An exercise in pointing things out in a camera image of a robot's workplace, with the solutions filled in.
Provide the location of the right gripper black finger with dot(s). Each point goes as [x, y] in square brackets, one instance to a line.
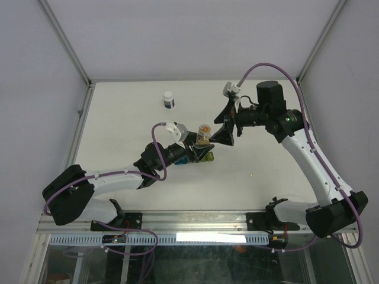
[228, 110]
[224, 135]

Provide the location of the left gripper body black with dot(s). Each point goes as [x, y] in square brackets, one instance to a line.
[190, 152]

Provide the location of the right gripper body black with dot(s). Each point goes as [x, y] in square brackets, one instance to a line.
[241, 118]

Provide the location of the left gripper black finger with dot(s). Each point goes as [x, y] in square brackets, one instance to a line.
[191, 139]
[202, 150]

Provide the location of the weekly pill organizer strip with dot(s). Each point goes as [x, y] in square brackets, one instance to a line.
[209, 157]

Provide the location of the clear jar lid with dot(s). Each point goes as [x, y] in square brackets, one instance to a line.
[204, 130]

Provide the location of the clear jar orange pills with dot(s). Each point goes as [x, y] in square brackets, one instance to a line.
[202, 139]

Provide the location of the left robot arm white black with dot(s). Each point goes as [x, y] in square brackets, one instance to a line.
[73, 195]

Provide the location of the white blue pill bottle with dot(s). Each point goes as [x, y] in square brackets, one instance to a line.
[168, 100]

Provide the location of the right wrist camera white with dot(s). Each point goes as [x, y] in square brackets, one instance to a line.
[231, 91]

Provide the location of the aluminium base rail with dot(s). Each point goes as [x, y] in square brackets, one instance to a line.
[167, 222]

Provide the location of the white slotted cable duct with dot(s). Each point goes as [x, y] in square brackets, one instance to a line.
[178, 239]

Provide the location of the left aluminium frame post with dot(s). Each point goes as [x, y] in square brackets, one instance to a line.
[63, 40]

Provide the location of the aluminium frame post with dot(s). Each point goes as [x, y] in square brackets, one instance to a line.
[63, 40]
[326, 30]

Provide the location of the right aluminium frame post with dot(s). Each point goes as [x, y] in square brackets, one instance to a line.
[326, 30]

